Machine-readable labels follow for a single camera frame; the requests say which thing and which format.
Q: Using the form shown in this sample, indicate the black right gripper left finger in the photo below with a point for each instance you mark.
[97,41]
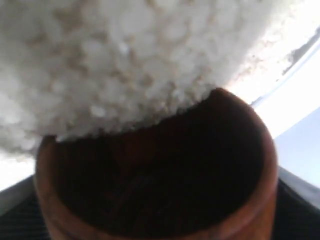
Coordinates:
[24,222]

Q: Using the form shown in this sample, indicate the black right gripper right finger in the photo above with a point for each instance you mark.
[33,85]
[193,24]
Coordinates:
[295,218]

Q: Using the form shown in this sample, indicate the brown wooden cup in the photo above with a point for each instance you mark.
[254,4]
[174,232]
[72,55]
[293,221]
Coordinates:
[208,173]

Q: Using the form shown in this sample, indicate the round steel rice tray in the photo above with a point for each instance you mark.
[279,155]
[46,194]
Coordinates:
[300,57]

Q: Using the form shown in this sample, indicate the rice heap in tray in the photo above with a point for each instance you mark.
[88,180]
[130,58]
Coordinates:
[69,68]

